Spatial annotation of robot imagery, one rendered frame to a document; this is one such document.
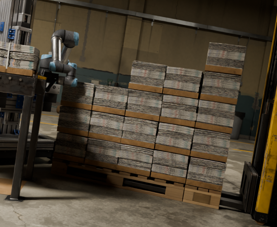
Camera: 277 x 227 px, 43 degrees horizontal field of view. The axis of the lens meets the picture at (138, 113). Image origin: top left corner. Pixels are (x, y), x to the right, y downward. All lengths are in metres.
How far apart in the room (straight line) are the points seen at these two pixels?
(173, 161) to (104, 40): 7.17
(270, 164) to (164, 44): 7.56
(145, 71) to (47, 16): 7.20
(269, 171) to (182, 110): 0.79
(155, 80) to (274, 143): 1.02
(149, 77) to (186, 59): 7.17
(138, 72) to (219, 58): 0.66
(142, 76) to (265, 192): 1.28
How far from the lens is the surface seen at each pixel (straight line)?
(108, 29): 9.81
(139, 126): 2.91
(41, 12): 9.96
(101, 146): 3.02
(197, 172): 2.89
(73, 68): 2.98
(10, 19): 3.60
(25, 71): 2.83
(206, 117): 2.84
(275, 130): 2.69
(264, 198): 2.76
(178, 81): 2.87
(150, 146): 2.90
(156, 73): 2.90
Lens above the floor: 0.80
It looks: 3 degrees down
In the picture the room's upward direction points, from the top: 9 degrees clockwise
